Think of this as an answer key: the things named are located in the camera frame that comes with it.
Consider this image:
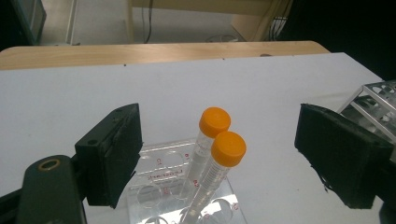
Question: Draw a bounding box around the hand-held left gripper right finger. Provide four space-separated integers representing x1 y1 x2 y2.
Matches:
293 103 395 209

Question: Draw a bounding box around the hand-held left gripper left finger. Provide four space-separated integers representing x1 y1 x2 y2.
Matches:
74 103 144 209

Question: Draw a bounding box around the perforated metal tube rack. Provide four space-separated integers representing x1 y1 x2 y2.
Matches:
335 79 396 162

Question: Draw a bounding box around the clear acrylic tube rack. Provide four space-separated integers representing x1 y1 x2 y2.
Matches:
125 138 248 224

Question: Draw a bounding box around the orange-capped clear test tube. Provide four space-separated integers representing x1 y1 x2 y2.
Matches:
180 131 248 224
181 106 232 200

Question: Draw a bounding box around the dark metal cabinet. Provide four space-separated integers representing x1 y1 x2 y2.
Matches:
8 0 48 46

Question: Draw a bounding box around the beige wooden furniture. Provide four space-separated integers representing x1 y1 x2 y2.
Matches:
125 0 293 44

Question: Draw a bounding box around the hanging black cable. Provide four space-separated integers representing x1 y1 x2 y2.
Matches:
143 0 154 44

